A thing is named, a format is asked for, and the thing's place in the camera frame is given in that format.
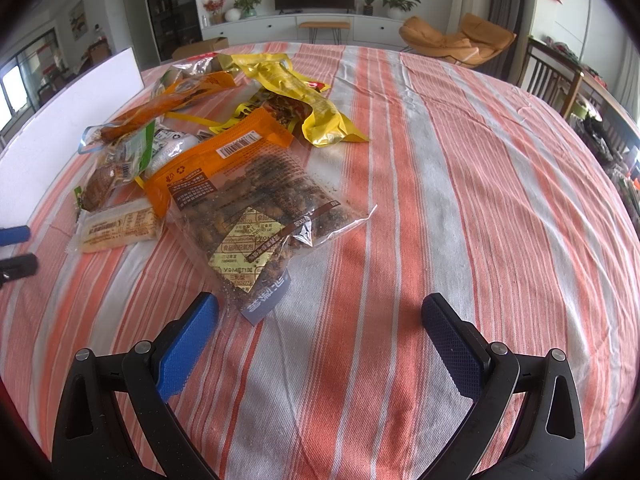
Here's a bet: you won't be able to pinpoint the white snack packet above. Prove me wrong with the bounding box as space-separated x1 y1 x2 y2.
150 127 201 173

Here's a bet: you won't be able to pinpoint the white television cabinet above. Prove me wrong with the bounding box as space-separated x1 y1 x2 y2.
200 10 416 53

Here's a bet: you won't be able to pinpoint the yellow snack packet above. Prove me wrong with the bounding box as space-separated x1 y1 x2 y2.
210 52 372 148

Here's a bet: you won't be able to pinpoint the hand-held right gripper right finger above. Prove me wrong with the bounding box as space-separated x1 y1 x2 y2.
421 293 586 480

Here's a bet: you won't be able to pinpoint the grey curtain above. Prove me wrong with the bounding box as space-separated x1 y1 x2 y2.
487 0 531 81

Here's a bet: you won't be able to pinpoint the cardboard box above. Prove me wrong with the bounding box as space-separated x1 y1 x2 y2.
172 36 230 61

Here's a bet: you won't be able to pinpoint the dark wooden chair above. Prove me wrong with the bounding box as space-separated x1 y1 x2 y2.
517 36 586 118

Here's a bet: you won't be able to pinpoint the black display cabinet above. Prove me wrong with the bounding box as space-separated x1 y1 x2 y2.
140 0 196 63

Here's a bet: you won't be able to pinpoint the long white box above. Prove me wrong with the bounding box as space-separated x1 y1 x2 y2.
0 46 145 241

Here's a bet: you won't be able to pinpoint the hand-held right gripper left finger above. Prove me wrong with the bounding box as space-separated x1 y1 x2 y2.
51 291 220 480

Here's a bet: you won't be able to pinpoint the white curtain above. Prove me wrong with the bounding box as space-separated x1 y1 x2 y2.
612 10 640 108

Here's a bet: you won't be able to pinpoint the glass sliding door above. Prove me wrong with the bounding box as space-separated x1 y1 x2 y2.
0 27 58 131

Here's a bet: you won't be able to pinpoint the red flowers in vase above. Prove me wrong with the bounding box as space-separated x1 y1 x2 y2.
202 0 227 25

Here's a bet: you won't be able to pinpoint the leafy plant in white pot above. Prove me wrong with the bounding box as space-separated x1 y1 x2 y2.
376 0 422 21

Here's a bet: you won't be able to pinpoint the clear bread packet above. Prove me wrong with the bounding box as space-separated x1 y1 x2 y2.
75 160 147 212

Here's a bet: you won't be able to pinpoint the gold clear chestnut packet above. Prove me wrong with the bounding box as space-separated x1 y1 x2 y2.
159 55 236 92

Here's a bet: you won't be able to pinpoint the orange striped tablecloth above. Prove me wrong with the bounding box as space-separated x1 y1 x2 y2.
0 42 640 480

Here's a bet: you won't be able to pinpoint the long orange snack packet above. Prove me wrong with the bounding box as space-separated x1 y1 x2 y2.
80 71 238 156

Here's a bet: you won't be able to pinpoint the pale wafer packet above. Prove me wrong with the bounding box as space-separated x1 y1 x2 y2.
70 204 165 256

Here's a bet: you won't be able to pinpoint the orange lounge chair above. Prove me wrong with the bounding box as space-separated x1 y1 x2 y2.
398 12 517 68

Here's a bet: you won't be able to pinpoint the wooden side table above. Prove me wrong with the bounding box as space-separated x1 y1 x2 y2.
530 35 640 141

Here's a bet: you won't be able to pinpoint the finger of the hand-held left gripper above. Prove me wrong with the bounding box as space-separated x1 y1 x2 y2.
0 253 39 288
0 226 31 247

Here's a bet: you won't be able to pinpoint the wall painting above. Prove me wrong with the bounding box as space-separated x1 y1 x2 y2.
68 0 87 41

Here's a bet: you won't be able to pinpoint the orange clear nut packet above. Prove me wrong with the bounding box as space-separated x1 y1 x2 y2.
144 107 379 325

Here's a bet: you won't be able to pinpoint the small wooden bench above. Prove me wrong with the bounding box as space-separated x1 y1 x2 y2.
298 21 351 46

